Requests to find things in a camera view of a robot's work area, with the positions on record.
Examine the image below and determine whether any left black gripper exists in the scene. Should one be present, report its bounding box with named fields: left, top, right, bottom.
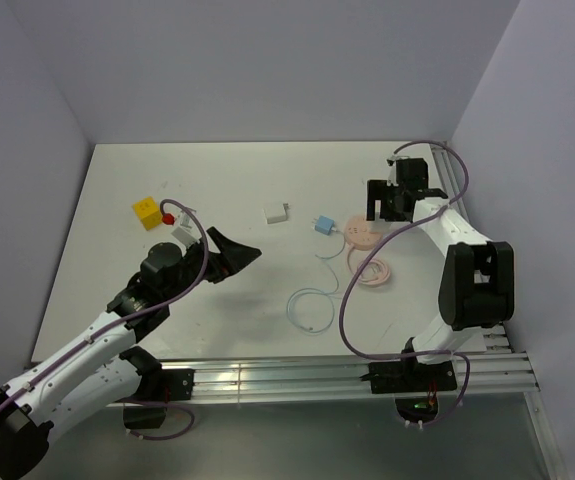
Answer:
left=163, top=227, right=261, bottom=303

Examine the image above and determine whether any pink round power strip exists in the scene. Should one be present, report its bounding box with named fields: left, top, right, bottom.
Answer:
left=343, top=215, right=383, bottom=251

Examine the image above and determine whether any blue charger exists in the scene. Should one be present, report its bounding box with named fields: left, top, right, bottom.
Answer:
left=313, top=215, right=337, bottom=236

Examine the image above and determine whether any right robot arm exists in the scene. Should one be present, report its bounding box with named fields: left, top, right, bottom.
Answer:
left=366, top=157, right=515, bottom=390

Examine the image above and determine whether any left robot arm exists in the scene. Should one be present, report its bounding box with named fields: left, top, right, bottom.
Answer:
left=0, top=227, right=262, bottom=479

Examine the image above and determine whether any white charger near centre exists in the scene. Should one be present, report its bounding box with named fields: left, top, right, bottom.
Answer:
left=263, top=201, right=290, bottom=225

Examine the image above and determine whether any yellow cube socket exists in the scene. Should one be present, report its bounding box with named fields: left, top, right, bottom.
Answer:
left=132, top=197, right=162, bottom=231

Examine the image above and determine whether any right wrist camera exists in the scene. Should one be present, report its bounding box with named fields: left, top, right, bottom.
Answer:
left=386, top=155, right=400, bottom=186

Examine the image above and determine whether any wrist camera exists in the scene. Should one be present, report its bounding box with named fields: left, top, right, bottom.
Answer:
left=386, top=155, right=400, bottom=186
left=162, top=211, right=201, bottom=248

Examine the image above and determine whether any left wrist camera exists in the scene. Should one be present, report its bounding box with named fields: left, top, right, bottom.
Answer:
left=162, top=211, right=201, bottom=248

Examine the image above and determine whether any aluminium side rail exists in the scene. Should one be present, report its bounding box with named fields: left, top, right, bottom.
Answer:
left=430, top=144, right=460, bottom=198

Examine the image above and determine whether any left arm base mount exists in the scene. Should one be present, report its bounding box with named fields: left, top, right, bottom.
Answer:
left=122, top=368, right=195, bottom=441

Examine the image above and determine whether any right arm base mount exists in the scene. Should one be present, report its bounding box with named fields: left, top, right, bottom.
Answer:
left=360, top=359, right=457, bottom=423

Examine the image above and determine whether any aluminium front rail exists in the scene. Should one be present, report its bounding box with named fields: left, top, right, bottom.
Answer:
left=21, top=349, right=539, bottom=409

